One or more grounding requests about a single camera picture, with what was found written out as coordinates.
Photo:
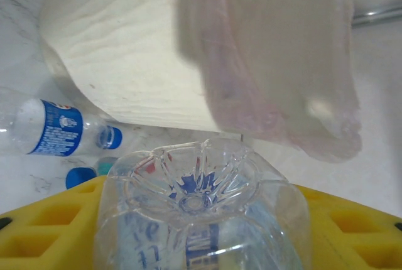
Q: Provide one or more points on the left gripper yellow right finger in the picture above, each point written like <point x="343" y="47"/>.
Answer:
<point x="355" y="232"/>

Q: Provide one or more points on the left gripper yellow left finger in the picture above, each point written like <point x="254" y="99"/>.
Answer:
<point x="41" y="229"/>

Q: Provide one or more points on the clear cola bottle blue cap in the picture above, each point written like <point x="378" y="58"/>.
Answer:
<point x="201" y="207"/>

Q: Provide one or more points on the white ribbed plastic bin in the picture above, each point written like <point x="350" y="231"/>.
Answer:
<point x="125" y="62"/>

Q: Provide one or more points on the pink translucent bin liner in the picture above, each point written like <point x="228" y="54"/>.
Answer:
<point x="276" y="62"/>

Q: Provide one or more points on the clear bottle with blue cap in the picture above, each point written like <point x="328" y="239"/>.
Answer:
<point x="80" y="177"/>

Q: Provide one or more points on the clear bottle blue label blue cap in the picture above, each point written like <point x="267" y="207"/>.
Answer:
<point x="53" y="128"/>

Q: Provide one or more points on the aluminium back rail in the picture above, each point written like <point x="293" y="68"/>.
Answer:
<point x="377" y="15"/>

